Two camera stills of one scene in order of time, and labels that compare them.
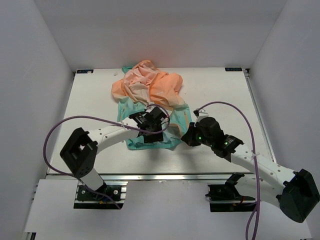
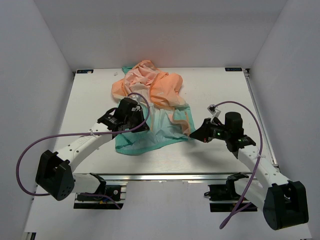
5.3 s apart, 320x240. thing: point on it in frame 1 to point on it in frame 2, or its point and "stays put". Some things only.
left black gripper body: [156, 127] to [128, 119]
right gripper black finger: [189, 136] to [205, 133]
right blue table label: [233, 69] stays put
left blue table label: [84, 71] stays put
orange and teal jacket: [143, 85] stays put
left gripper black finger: [153, 138] to [137, 119]
